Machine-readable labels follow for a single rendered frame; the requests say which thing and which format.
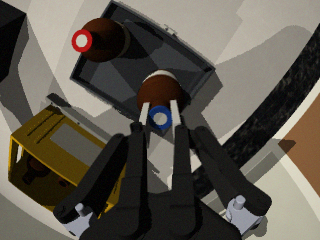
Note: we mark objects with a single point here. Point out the yellow wooden crate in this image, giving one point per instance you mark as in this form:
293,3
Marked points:
61,145

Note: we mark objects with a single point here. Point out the brown glass bottle with white label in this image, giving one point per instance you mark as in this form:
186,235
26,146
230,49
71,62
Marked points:
158,88

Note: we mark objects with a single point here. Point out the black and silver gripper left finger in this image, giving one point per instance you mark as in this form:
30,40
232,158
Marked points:
75,213

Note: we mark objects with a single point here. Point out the grey flat rail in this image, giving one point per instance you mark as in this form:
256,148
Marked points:
78,118

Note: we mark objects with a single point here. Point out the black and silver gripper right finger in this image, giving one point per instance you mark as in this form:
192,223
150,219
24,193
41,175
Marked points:
245,204

